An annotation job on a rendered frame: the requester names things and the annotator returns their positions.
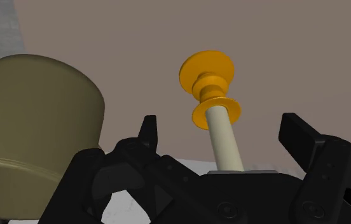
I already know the cream candle in yellow holder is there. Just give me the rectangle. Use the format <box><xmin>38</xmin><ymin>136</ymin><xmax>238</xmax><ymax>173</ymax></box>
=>
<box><xmin>179</xmin><ymin>50</ymin><xmax>245</xmax><ymax>172</ymax></box>

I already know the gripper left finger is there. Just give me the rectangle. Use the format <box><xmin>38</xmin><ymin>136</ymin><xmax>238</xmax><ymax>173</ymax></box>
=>
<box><xmin>38</xmin><ymin>115</ymin><xmax>223</xmax><ymax>224</ymax></box>

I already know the olive green round container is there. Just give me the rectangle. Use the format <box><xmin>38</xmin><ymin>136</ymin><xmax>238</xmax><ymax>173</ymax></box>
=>
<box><xmin>0</xmin><ymin>54</ymin><xmax>106</xmax><ymax>220</ymax></box>

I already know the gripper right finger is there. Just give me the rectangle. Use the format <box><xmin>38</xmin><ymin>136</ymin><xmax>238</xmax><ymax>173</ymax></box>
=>
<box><xmin>278</xmin><ymin>112</ymin><xmax>351</xmax><ymax>224</ymax></box>

